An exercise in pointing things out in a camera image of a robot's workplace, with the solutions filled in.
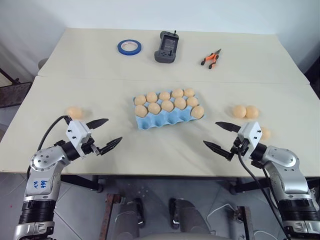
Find white floor cable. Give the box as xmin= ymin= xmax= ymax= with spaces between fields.
xmin=206 ymin=201 xmax=239 ymax=232

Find grey handheld remote controller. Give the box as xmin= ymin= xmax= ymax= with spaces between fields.
xmin=153 ymin=30 xmax=180 ymax=64

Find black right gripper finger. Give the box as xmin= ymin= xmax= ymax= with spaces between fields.
xmin=202 ymin=140 xmax=233 ymax=161
xmin=215 ymin=121 xmax=241 ymax=133

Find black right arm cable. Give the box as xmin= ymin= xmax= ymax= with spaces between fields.
xmin=236 ymin=145 xmax=292 ymax=240

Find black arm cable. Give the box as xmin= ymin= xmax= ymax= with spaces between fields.
xmin=236 ymin=145 xmax=292 ymax=240
xmin=26 ymin=115 xmax=72 ymax=181

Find blue egg tray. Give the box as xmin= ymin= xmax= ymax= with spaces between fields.
xmin=132 ymin=89 xmax=206 ymax=131

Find orange handled pliers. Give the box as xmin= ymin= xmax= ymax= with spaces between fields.
xmin=200 ymin=48 xmax=223 ymax=70

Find dark speckled box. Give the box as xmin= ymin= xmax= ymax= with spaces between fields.
xmin=0 ymin=81 xmax=32 ymax=109

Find dark rounded shape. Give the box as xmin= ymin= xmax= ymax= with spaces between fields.
xmin=168 ymin=197 xmax=181 ymax=230

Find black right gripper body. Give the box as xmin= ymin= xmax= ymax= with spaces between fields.
xmin=230 ymin=136 xmax=250 ymax=158

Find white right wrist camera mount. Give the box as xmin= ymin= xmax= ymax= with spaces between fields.
xmin=236 ymin=121 xmax=263 ymax=161

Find blue tape roll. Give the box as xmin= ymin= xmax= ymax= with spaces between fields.
xmin=116 ymin=39 xmax=143 ymax=56

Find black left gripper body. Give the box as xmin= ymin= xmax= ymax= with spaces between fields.
xmin=80 ymin=138 xmax=103 ymax=158

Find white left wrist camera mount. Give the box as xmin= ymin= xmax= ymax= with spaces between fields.
xmin=65 ymin=120 xmax=93 ymax=159

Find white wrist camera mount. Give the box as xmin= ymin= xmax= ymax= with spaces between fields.
xmin=236 ymin=121 xmax=263 ymax=161
xmin=65 ymin=120 xmax=93 ymax=159

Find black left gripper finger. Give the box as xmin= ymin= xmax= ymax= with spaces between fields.
xmin=98 ymin=136 xmax=124 ymax=157
xmin=85 ymin=117 xmax=110 ymax=130

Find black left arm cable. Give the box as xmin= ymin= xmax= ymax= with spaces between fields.
xmin=26 ymin=115 xmax=72 ymax=181

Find grey rounded shape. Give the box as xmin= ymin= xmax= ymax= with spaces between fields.
xmin=177 ymin=199 xmax=207 ymax=234
xmin=115 ymin=201 xmax=141 ymax=240

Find rusty metal bar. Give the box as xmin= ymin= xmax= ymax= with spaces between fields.
xmin=105 ymin=193 xmax=119 ymax=240
xmin=235 ymin=205 xmax=253 ymax=240

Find black table frame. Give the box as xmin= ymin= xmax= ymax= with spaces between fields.
xmin=58 ymin=174 xmax=320 ymax=197

